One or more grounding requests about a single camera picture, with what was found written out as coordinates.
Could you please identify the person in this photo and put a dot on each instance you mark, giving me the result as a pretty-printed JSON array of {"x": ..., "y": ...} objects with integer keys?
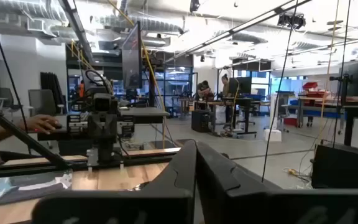
[
  {"x": 203, "y": 88},
  {"x": 225, "y": 85}
]

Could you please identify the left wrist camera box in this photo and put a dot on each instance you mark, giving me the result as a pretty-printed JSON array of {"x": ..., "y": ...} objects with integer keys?
[{"x": 102, "y": 103}]

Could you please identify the black background monitor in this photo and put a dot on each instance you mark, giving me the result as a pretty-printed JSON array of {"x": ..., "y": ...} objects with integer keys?
[{"x": 241, "y": 85}]

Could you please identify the silver ventilation duct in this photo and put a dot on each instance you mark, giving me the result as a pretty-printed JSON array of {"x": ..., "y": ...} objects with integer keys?
[{"x": 154, "y": 24}]

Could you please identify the person's forearm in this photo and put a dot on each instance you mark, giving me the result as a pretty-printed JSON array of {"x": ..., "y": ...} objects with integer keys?
[{"x": 2, "y": 135}]

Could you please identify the Yellowstone waterfall booklet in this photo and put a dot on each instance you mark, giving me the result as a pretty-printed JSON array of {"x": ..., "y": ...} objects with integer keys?
[{"x": 20, "y": 186}]

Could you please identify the long ceiling light bar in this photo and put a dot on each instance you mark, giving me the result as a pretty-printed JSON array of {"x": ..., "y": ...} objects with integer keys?
[{"x": 244, "y": 27}]

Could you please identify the black cabinet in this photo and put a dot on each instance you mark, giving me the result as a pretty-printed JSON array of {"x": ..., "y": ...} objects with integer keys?
[{"x": 201, "y": 121}]

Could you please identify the grey office chair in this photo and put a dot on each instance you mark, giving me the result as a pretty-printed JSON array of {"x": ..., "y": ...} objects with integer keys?
[
  {"x": 6, "y": 96},
  {"x": 42, "y": 101}
]

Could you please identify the white box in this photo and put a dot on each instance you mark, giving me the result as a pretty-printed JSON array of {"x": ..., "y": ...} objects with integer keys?
[{"x": 272, "y": 136}]

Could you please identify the red storage bins stack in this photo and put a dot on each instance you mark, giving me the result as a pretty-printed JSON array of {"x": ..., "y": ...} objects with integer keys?
[{"x": 311, "y": 85}]

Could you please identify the black monitor on arm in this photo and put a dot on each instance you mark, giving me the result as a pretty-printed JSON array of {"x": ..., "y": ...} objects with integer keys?
[{"x": 357, "y": 77}]

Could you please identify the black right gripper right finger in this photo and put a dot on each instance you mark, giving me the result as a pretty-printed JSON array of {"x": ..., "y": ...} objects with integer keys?
[{"x": 291, "y": 207}]

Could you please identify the large black box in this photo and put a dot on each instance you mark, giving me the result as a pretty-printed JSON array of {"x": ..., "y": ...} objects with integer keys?
[{"x": 343, "y": 166}]

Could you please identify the wooden background desk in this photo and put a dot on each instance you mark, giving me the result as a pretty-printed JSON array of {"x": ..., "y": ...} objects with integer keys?
[{"x": 244, "y": 102}]

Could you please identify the person's hand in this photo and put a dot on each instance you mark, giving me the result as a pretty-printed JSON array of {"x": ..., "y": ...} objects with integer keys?
[{"x": 42, "y": 123}]

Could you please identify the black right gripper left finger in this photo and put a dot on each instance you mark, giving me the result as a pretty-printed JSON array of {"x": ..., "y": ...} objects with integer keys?
[{"x": 120, "y": 205}]

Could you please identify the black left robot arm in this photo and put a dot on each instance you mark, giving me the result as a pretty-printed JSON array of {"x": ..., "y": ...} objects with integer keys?
[{"x": 105, "y": 151}]

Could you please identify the black monitor on stand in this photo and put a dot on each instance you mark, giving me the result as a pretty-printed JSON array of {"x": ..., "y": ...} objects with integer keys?
[{"x": 132, "y": 59}]

